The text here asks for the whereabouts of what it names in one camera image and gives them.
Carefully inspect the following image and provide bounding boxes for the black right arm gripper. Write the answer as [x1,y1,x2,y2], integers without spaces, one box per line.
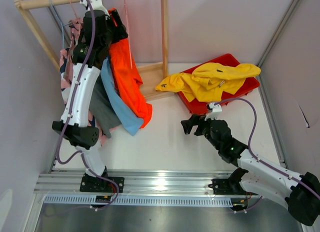
[180,113,221,151]

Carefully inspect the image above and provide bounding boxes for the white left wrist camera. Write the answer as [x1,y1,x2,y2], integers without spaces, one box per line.
[79,0,109,15]

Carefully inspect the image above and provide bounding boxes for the wooden clothes rack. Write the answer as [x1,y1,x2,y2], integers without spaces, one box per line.
[13,0,176,103]

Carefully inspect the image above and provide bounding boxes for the light blue shorts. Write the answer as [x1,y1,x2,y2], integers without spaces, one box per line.
[100,57,144,136]

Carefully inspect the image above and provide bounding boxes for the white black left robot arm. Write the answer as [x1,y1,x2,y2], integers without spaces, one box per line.
[52,9,121,192]

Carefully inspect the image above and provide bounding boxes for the red plastic tray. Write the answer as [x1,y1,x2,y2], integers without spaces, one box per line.
[177,53,260,115]

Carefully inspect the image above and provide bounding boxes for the yellow shorts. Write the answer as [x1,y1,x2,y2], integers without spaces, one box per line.
[155,62,261,103]

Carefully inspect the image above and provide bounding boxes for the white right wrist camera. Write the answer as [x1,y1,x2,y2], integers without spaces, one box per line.
[204,102,222,121]

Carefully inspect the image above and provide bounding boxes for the orange shorts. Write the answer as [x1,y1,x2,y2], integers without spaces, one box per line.
[107,8,153,130]

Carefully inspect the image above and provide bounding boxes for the grey shorts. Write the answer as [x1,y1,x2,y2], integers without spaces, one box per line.
[89,75,122,139]

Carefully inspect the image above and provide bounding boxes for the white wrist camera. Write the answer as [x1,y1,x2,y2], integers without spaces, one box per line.
[79,0,109,15]
[204,102,222,121]

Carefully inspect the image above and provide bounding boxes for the aluminium corner profile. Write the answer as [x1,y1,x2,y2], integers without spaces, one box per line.
[254,0,307,73]

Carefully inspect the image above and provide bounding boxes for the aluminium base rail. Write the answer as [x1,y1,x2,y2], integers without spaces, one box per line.
[33,169,231,197]

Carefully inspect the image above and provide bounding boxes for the pink hanger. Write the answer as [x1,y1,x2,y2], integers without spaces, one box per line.
[69,0,78,19]
[123,0,133,69]

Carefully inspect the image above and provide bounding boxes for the blue hanger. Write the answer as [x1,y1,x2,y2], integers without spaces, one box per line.
[49,0,66,49]

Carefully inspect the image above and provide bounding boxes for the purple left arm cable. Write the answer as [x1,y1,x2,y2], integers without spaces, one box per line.
[55,0,121,212]

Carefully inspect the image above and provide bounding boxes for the white cable duct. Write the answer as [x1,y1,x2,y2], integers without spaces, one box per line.
[44,194,233,208]

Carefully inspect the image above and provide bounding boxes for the pink patterned shorts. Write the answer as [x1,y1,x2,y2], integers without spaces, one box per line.
[59,17,107,148]

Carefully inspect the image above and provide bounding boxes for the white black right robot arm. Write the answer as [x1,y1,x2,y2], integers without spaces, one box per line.
[180,114,320,227]

